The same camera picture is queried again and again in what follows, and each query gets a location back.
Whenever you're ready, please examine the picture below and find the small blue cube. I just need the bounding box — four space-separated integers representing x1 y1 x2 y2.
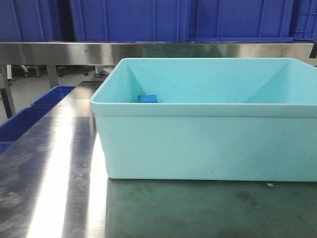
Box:
138 95 158 103

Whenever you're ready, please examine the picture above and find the steel shelf leg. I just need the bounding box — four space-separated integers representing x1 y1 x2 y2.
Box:
0 64 16 119

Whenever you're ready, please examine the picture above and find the light teal plastic tub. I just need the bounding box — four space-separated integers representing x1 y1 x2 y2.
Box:
90 58 317 182

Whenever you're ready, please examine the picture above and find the blue crate upper middle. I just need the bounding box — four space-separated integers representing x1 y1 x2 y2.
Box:
70 0 191 43

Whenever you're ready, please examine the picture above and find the blue crate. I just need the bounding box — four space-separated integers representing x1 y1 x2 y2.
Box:
187 0 317 43
0 0 61 42
70 0 191 43

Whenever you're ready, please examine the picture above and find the blue crate upper right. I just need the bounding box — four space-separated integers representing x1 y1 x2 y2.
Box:
187 0 317 43

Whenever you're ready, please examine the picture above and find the blue bin beside table far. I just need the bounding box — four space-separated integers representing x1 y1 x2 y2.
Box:
30 86 75 108

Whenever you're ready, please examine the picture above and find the blue bin beside table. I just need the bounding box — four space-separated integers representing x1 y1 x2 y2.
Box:
0 107 51 154
30 86 75 108

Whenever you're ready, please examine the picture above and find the blue bin beside table near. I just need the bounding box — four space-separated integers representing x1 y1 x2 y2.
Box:
0 107 51 154

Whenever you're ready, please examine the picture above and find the blue crate upper left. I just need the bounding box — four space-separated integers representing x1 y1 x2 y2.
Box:
0 0 61 42

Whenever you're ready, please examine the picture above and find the stainless steel shelf rail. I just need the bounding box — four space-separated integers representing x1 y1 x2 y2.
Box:
0 42 317 66

